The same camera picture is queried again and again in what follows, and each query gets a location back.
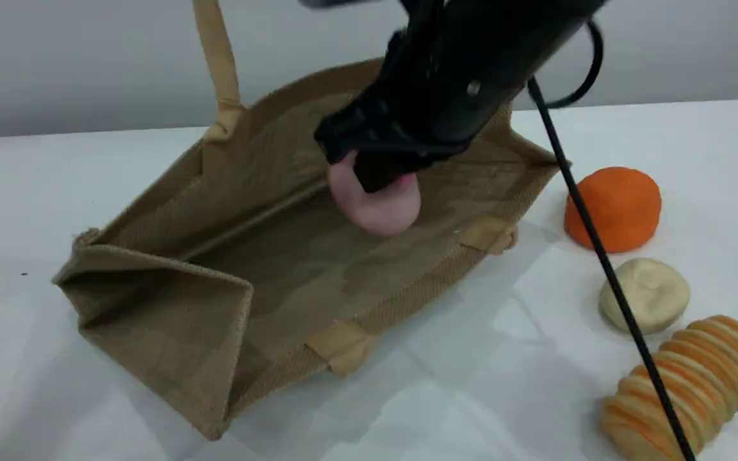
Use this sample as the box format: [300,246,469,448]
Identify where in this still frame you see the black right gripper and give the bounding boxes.
[313,13,578,194]

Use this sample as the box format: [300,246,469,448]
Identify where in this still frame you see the pink peach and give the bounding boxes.
[327,150,422,237]

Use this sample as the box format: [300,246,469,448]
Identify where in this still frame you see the brown burlap tote bag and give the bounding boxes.
[52,0,571,441]

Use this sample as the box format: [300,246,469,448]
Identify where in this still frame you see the orange round bun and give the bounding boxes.
[564,166,663,254]

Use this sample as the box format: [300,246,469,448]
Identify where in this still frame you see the cream white bun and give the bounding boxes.
[598,258,691,336]

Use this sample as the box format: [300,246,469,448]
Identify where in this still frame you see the orange striped bread loaf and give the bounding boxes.
[600,314,738,461]

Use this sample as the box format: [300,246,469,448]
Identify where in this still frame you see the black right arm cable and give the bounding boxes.
[526,19,698,461]

